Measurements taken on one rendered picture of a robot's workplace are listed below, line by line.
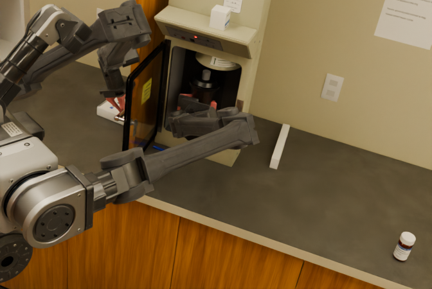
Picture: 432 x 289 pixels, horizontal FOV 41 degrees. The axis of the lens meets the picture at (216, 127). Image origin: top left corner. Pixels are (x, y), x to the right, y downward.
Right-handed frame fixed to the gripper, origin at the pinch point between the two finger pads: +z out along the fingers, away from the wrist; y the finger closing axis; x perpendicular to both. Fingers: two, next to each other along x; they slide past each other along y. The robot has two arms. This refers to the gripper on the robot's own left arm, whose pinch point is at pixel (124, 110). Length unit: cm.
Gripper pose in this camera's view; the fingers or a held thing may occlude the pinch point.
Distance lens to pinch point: 198.4
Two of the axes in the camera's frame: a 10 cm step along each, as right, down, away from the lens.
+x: -3.6, 5.0, -7.9
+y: -9.0, 0.2, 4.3
